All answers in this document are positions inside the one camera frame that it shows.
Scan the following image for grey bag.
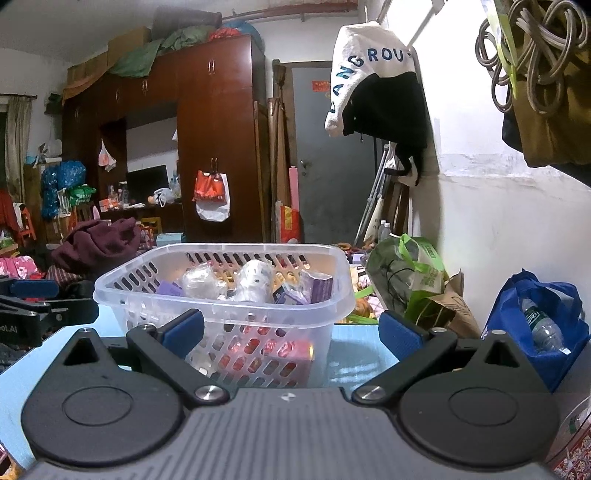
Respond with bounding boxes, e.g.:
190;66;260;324
152;6;222;35

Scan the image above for green plastic bag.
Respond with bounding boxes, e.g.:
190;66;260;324
68;185;97;206

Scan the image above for pink box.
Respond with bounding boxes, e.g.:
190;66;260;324
217;330;315;371

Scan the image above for cardboard boxes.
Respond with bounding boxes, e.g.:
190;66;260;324
67;25;153;86

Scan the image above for white lettered hoodie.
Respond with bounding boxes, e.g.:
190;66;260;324
324;21;416;138

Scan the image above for red and white plastic bag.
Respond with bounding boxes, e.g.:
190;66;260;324
192;159;230;223

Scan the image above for clear plastic basket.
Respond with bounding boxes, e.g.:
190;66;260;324
93;243;356;389

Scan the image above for wooden boards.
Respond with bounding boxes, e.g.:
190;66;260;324
254;60;297;243

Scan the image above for clear plastic container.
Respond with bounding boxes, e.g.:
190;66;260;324
547;394;591;467

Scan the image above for red ceiling pipe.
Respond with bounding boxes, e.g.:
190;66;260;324
300;0;358;21

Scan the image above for red paper bag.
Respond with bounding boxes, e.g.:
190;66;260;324
280;205;302;244

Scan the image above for maroon cloth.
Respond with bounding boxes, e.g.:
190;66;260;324
51;218;141;278

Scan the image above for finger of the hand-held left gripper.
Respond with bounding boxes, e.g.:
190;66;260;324
0;276;62;301

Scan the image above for olive brown hanging bag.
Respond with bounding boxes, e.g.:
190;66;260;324
501;0;591;188

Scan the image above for blue shopping bag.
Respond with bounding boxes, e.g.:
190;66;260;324
480;270;585;393

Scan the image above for metal crutches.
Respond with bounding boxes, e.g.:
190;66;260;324
353;143;398;245

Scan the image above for grey door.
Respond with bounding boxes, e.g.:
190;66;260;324
272;60;391;243

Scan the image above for yellow-green strap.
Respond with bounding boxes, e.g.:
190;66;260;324
480;0;518;100

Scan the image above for dark wooden wardrobe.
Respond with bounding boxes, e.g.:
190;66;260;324
62;34;271;245

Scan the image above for flat purple box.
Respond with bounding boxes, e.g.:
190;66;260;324
274;286;308;305

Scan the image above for black television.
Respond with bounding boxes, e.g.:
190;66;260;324
126;165;171;204

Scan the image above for black hanging garment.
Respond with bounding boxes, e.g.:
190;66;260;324
342;74;430;188

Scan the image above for blue patterned bags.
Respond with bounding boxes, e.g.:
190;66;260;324
41;160;87;220

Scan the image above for small white orange bag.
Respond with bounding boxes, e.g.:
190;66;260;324
98;138;117;172

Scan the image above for blue plastic bag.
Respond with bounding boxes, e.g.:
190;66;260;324
231;19;265;47

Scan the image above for red chair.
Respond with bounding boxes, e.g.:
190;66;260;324
18;208;38;247

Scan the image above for floral blanket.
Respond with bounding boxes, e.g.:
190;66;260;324
348;263;385;325

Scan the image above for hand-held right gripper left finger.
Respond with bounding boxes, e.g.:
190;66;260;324
60;308;232;409

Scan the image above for clear wrapped packet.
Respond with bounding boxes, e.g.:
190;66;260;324
181;263;229;301

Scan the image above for large purple box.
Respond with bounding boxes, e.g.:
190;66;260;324
299;270;334;304

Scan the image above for green cloth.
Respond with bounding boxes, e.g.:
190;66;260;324
108;25;211;79

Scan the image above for green and white shopping bag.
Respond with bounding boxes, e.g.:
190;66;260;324
366;234;451;324

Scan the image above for coiled grey cable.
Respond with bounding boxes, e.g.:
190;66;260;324
475;0;575;114

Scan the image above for pink floral cloth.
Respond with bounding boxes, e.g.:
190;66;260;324
0;256;38;280

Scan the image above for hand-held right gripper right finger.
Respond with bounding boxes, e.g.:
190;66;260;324
351;310;532;407

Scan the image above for clear water bottle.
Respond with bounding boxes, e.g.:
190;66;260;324
521;298;571;356

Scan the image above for beige curtain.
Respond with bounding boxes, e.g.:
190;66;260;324
4;96;35;204

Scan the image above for brown paper bag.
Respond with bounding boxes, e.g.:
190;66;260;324
406;270;483;340

